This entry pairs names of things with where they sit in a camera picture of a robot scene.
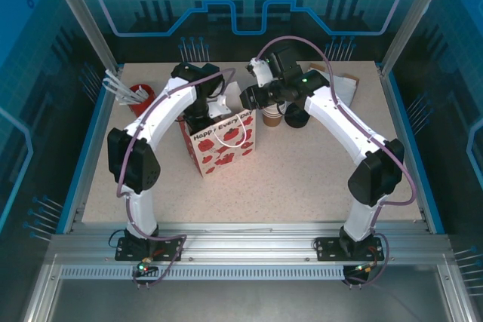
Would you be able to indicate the black plastic cup lid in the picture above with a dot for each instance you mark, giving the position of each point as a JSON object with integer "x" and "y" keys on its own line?
{"x": 298, "y": 124}
{"x": 298, "y": 127}
{"x": 298, "y": 114}

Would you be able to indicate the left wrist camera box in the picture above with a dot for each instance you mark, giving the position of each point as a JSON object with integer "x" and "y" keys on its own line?
{"x": 219, "y": 107}

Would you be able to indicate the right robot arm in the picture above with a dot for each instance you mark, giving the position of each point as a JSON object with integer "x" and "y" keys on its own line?
{"x": 339, "y": 126}

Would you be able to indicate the large white paper napkin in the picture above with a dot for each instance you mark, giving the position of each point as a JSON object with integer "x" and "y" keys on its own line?
{"x": 345, "y": 90}

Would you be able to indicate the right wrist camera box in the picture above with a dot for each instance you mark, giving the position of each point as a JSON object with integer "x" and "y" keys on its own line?
{"x": 260, "y": 73}

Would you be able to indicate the red straw holder cup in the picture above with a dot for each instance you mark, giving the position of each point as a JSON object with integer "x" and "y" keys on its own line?
{"x": 141, "y": 109}

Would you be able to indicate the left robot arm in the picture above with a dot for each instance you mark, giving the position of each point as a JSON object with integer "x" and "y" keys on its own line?
{"x": 162, "y": 114}

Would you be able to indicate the small LED circuit board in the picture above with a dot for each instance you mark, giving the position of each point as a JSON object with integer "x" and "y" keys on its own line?
{"x": 364, "y": 268}
{"x": 143, "y": 267}

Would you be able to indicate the poppy print paper gift bag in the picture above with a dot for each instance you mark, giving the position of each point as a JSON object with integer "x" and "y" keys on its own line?
{"x": 226, "y": 152}

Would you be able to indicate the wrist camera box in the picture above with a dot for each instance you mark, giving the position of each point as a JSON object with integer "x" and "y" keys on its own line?
{"x": 260, "y": 73}
{"x": 219, "y": 107}

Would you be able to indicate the aluminium front rail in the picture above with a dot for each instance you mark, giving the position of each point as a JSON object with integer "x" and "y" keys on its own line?
{"x": 245, "y": 243}

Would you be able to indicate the stack of paper cups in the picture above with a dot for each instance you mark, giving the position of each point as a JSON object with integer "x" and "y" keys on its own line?
{"x": 272, "y": 120}

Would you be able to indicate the aluminium frame post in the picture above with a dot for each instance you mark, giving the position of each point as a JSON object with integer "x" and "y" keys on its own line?
{"x": 411, "y": 24}
{"x": 81, "y": 16}

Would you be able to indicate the empty paper cup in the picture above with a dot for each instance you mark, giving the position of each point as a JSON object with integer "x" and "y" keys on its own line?
{"x": 272, "y": 111}

